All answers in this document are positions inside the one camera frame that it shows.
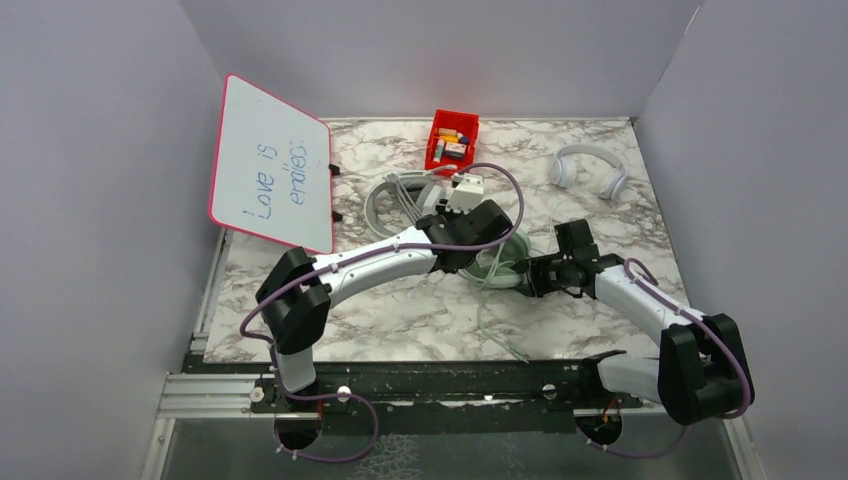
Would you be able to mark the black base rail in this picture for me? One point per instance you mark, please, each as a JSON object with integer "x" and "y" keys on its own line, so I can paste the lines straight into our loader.
{"x": 425, "y": 398}

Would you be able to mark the white headphones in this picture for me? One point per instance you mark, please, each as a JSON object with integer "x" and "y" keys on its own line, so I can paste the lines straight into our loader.
{"x": 568, "y": 162}

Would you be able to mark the white green glue stick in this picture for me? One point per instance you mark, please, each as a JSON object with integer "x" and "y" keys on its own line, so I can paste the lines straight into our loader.
{"x": 438, "y": 152}

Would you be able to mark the green headphones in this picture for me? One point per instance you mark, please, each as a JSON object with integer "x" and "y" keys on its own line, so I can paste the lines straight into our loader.
{"x": 500, "y": 273}

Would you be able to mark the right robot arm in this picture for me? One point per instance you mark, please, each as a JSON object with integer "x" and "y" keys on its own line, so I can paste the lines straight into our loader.
{"x": 701, "y": 370}

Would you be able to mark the grey white gaming headset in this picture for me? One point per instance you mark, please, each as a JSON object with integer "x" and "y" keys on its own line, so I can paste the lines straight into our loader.
{"x": 416, "y": 192}

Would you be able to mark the white small box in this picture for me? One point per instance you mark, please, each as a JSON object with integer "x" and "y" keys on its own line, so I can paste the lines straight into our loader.
{"x": 455, "y": 151}

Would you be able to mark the pink framed whiteboard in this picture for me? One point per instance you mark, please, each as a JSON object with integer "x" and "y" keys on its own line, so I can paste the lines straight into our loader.
{"x": 271, "y": 176}

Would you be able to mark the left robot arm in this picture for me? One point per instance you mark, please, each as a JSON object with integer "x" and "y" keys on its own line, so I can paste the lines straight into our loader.
{"x": 295, "y": 299}

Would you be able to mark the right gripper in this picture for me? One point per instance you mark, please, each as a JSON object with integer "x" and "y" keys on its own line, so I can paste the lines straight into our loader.
{"x": 536, "y": 283}

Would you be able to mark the red plastic bin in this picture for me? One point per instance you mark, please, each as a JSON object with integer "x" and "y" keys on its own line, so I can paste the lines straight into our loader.
{"x": 466, "y": 124}

